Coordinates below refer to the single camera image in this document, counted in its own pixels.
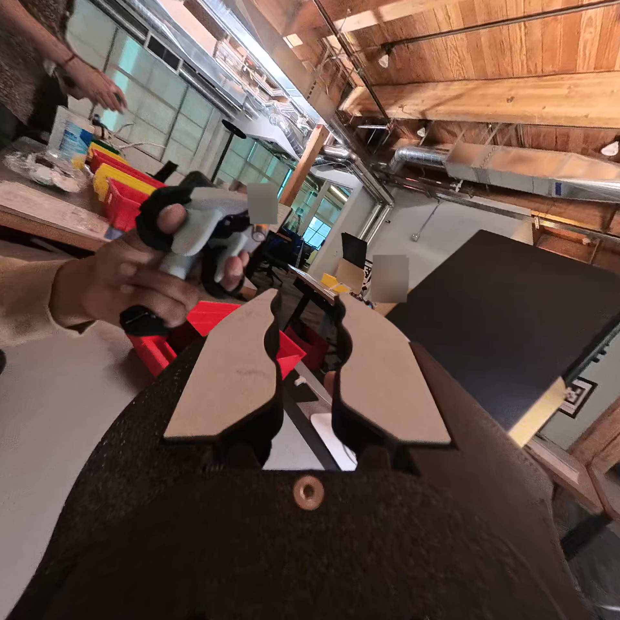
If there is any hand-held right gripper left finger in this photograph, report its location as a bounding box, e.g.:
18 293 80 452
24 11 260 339
164 289 284 442

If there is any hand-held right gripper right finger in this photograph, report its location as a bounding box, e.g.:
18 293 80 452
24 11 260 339
332 294 452 446

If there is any red plastic bin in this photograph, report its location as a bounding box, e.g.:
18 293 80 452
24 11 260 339
127 300 307 381

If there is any person's left hand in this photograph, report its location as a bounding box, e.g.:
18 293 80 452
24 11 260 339
51 203 249 335

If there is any red storage tub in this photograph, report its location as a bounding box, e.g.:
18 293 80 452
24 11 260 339
285 324 335 371

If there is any black floor lamp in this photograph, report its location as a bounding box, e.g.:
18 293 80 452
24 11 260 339
213 120 248 185

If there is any yellow plastic crate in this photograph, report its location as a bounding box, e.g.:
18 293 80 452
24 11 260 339
93 163 141 202

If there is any black board with wood edge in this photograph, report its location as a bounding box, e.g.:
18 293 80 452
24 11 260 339
385 230 620 447

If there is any wooden desk with black legs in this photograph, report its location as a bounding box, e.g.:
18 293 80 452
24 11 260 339
289 264 340 340

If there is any cardboard box with black flap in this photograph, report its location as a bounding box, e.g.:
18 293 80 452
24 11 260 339
336 232 369 294

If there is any white wipes tub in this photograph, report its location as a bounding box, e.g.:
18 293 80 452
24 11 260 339
48 106 95 163

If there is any clear plastic bag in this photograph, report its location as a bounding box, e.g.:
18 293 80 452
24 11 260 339
2 149 93 193

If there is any small framed marker sign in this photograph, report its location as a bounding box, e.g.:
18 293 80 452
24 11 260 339
557 378 599 418

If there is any wooden post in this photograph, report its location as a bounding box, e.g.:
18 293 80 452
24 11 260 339
278 125 330 206

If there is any silver air duct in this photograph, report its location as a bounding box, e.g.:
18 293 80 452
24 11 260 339
390 143 620 202

